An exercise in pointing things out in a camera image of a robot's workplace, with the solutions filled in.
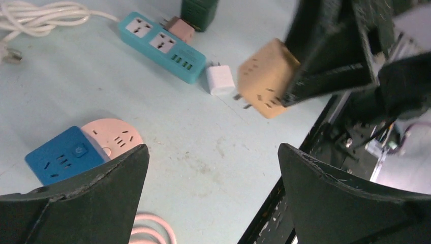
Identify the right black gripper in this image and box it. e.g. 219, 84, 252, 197
281, 0, 431, 108

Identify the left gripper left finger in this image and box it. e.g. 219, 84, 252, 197
1, 144, 149, 243

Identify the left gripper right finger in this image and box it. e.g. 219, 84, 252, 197
278, 143, 430, 243

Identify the blue cube socket adapter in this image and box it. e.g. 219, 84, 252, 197
24, 126, 109, 186

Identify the yellow cube socket adapter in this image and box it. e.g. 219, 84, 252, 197
234, 38, 300, 119

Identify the dark green cube socket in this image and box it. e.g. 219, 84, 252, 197
180, 0, 219, 33

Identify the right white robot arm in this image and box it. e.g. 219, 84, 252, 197
281, 1, 430, 123

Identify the small pink plug adapter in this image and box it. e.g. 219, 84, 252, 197
160, 16, 195, 44

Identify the white usb charger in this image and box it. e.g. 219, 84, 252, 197
206, 63, 235, 96

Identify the teal power strip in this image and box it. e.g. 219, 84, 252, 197
117, 12, 206, 84

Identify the black front rail frame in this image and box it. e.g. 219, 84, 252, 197
237, 94, 398, 244

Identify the white coiled power cord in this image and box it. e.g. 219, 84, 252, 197
0, 0, 121, 65

